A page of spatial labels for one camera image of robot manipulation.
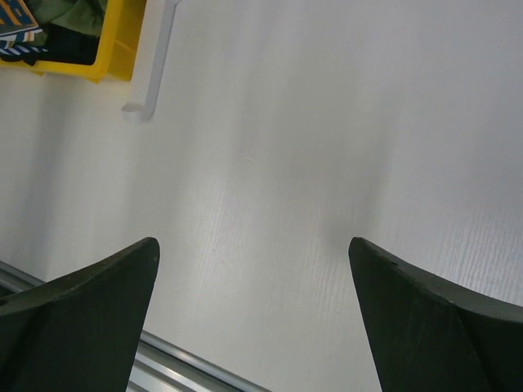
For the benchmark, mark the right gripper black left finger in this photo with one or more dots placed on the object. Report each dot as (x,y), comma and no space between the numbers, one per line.
(79,332)

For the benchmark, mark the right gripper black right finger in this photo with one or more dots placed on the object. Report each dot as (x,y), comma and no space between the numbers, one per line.
(429,334)

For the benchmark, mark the white clothes rack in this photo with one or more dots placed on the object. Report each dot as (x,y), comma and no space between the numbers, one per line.
(150,60)

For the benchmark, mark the black garment in bin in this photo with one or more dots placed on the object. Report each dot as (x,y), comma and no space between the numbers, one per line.
(59,44)

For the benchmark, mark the yellow plastic bin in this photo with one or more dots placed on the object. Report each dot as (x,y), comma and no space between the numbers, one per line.
(116,53)

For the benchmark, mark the green graphic t-shirt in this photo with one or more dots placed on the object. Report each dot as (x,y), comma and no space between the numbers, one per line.
(32,26)

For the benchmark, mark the aluminium rail frame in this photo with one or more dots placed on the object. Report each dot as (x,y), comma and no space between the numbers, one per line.
(160,366)

